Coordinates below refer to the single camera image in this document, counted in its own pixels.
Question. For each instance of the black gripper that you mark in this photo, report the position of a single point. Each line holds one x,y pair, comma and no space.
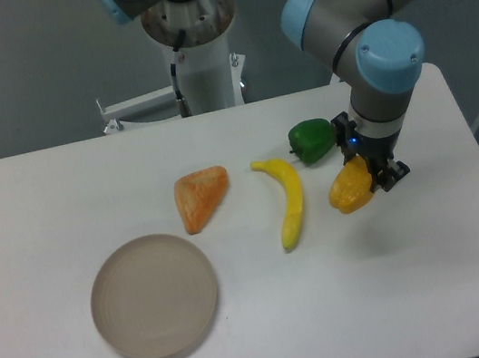
375,147

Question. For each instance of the yellow toy bell pepper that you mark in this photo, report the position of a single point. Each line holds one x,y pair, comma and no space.
351,189

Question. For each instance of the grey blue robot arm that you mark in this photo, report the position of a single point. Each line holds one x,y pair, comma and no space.
359,40

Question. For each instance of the green toy bell pepper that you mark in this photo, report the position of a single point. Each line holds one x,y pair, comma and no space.
311,140

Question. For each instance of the beige round plate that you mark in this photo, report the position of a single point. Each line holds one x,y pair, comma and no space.
155,297

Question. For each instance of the yellow toy banana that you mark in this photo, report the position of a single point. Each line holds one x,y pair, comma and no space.
288,178

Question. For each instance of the orange triangular toy bread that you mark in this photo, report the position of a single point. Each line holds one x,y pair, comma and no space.
197,196

